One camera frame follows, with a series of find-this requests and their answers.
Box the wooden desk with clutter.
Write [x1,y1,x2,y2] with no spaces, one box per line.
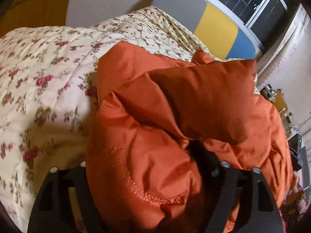
[260,84,292,124]

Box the orange puffer jacket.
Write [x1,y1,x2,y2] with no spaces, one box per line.
[86,41,293,232]

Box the grey yellow blue headboard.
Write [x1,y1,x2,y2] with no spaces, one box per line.
[151,0,256,59]

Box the right patterned curtain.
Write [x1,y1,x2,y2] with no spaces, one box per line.
[256,4,310,90]

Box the wooden wardrobe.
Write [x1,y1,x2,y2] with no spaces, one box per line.
[1,0,69,36]

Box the floral quilted comforter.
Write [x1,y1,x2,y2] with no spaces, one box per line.
[1,6,207,232]

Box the white framed window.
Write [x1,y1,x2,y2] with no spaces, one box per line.
[208,0,298,53]

